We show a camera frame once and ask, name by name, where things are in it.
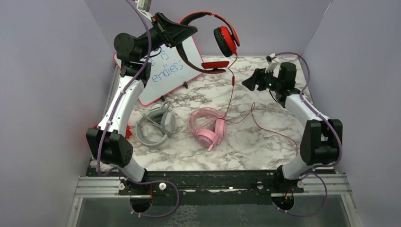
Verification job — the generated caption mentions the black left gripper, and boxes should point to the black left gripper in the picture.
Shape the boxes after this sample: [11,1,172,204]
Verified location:
[137,11,196,61]

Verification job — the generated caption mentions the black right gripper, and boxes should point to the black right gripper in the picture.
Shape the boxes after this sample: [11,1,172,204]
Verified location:
[241,67,282,92]

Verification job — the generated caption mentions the red headphone cable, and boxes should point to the red headphone cable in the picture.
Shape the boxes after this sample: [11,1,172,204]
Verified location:
[219,54,299,157]

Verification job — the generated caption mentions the red black headphones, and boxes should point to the red black headphones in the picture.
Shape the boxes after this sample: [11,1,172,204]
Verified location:
[176,11,240,74]

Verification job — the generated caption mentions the pink headphones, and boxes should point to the pink headphones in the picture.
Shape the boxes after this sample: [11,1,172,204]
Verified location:
[188,107,226,151]

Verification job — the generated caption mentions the grey headphone cable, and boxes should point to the grey headphone cable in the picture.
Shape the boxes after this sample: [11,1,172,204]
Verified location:
[142,108,173,139]

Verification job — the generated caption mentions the grey white headphones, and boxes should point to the grey white headphones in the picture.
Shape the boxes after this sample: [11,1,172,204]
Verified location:
[136,104,176,148]

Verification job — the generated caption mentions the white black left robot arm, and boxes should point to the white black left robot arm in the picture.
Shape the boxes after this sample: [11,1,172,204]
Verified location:
[86,12,198,194]

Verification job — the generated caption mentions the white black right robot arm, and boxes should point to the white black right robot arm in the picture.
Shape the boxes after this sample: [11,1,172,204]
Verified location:
[242,62,343,192]

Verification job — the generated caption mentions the pink framed whiteboard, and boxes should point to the pink framed whiteboard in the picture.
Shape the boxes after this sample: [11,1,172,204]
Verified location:
[113,34,204,106]

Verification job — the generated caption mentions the red plastic bin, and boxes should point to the red plastic bin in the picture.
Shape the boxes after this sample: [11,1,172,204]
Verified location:
[92,125,132,139]

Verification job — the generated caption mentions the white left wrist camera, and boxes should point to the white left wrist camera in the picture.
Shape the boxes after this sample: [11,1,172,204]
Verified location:
[136,0,152,17]

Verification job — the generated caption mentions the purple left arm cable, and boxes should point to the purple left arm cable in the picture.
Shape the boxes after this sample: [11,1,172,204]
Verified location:
[96,0,181,219]

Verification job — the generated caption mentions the black metal base rail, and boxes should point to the black metal base rail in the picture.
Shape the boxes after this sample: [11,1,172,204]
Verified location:
[75,168,341,207]

